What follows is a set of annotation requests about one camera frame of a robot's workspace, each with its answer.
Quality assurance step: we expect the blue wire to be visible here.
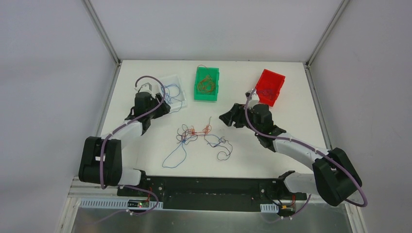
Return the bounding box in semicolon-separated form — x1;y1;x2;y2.
161;83;184;107

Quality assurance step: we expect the purple wire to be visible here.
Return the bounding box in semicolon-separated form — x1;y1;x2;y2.
257;88;277;101

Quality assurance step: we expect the orange wire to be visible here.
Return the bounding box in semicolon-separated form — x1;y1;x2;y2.
196;64;216;96

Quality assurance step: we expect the coloured wire bundle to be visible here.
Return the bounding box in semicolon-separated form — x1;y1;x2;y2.
161;116;234;169

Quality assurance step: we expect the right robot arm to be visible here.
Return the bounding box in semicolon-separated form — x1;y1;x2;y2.
219;103;368;207

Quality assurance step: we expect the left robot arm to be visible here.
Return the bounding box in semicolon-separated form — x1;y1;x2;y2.
78;91;171;197

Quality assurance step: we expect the white plastic bin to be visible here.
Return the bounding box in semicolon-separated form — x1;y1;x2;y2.
158;74;188;114

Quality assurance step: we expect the green plastic bin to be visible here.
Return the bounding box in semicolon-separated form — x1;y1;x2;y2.
194;65;220;102

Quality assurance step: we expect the red plastic bin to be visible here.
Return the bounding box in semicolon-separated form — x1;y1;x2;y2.
255;69;286;107

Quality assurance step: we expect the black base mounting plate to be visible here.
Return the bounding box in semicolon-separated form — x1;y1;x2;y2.
117;175;307;213

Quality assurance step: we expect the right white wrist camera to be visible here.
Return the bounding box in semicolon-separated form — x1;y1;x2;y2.
245;89;259;102

